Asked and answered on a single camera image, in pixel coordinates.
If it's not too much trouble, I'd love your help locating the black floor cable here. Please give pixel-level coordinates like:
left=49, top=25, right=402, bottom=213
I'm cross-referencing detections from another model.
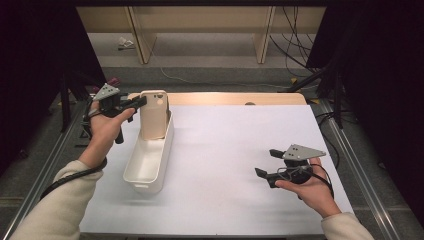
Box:
left=314, top=109, right=341, bottom=169

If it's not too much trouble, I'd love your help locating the white floor cable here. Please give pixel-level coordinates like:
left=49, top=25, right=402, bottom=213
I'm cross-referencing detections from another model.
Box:
left=160, top=68, right=291, bottom=90

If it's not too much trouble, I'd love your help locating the wooden table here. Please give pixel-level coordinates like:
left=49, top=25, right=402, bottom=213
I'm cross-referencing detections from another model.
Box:
left=127, top=92, right=308, bottom=106

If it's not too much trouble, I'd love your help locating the beige phone case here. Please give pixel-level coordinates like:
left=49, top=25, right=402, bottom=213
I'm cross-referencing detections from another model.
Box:
left=139, top=89, right=169, bottom=141

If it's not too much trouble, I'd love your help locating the right hand-held gripper cable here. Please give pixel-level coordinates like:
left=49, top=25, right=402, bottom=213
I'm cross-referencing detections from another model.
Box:
left=276, top=164, right=335, bottom=201

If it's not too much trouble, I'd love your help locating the white table cover sheet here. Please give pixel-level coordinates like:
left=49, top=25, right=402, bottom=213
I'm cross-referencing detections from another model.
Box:
left=79, top=104, right=354, bottom=236

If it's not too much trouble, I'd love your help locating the person's left hand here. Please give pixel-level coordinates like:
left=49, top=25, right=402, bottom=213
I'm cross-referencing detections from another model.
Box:
left=88, top=101, right=136, bottom=149

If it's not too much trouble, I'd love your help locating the wooden shelf unit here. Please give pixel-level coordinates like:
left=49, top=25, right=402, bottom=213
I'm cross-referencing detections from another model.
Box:
left=76, top=5, right=326, bottom=65

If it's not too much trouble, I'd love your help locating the hand-held gripper cable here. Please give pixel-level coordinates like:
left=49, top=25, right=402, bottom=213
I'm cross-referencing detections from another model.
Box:
left=276, top=164, right=335, bottom=201
left=39, top=99, right=108, bottom=201

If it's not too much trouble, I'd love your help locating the left hand-held gripper cable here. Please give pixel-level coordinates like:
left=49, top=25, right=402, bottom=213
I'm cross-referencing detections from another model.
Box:
left=39, top=99, right=108, bottom=201

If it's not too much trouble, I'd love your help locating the person's right hand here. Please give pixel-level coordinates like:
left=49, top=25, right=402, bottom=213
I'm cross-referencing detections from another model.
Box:
left=274, top=158, right=343, bottom=219

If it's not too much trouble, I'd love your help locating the black metal stand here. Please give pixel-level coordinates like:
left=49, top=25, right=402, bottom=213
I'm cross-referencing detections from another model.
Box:
left=59, top=66, right=129, bottom=133
left=286, top=59, right=344, bottom=129

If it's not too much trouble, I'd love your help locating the crumpled white paper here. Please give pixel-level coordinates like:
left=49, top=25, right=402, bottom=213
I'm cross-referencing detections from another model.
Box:
left=117, top=36, right=135, bottom=51

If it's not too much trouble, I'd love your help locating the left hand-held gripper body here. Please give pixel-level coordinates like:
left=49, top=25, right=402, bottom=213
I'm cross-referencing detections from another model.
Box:
left=92, top=83, right=130, bottom=145

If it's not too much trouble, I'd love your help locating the bundle of black cables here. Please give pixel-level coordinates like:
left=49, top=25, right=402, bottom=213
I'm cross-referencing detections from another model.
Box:
left=269, top=6, right=321, bottom=78

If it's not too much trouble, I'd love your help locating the aluminium floor rail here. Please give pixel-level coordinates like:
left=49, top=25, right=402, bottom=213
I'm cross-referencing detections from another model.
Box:
left=0, top=99, right=88, bottom=240
left=318, top=98, right=401, bottom=240

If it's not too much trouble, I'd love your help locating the black curtain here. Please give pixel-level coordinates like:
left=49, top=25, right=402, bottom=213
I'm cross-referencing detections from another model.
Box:
left=306, top=0, right=424, bottom=228
left=0, top=0, right=108, bottom=174

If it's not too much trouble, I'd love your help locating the white plastic storage bin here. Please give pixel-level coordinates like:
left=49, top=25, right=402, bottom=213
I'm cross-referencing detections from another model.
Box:
left=122, top=109, right=175, bottom=195

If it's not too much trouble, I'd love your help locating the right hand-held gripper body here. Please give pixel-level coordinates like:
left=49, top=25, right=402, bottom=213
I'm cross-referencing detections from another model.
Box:
left=267, top=143, right=327, bottom=188

